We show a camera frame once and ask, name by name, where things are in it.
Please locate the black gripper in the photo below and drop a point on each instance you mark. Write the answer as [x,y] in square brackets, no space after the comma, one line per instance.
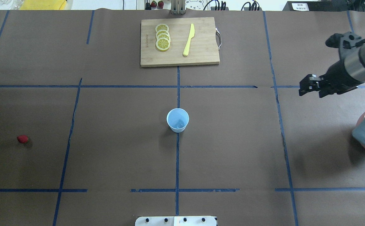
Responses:
[338,72]

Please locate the red strawberry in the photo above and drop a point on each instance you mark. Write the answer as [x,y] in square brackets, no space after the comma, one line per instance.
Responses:
[22,138]

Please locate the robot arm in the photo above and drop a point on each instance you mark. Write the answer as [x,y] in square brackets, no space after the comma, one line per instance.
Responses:
[354,62]

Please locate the light blue plastic cup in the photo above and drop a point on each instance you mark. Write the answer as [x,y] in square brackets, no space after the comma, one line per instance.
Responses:
[177,119]

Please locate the wooden cutting board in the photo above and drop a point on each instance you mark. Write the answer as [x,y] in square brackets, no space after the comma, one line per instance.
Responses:
[203,51]

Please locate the yellow plastic knife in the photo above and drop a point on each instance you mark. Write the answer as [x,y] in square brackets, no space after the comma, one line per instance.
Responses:
[188,43]

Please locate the lemon slice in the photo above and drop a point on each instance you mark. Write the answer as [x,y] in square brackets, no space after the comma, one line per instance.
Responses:
[163,44]
[163,35]
[161,27]
[159,32]

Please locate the yellow cloth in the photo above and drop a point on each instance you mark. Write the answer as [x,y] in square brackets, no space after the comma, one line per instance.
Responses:
[43,5]

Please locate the aluminium frame post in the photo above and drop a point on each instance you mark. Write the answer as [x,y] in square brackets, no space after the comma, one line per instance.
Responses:
[178,7]

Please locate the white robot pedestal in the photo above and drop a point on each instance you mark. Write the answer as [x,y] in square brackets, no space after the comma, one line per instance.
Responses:
[176,221]

